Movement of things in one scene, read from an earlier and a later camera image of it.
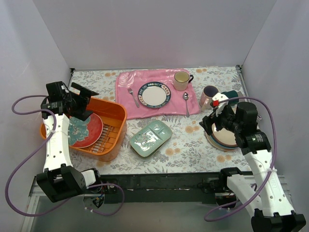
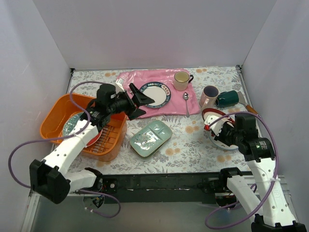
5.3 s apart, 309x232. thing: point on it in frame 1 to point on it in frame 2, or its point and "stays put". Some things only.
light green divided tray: x=148 y=140 stays put
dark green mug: x=231 y=94 stays put
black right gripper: x=217 y=118 to x=219 y=135
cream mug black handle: x=181 y=80 stays put
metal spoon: x=186 y=96 stays put
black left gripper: x=76 y=102 to x=131 y=104
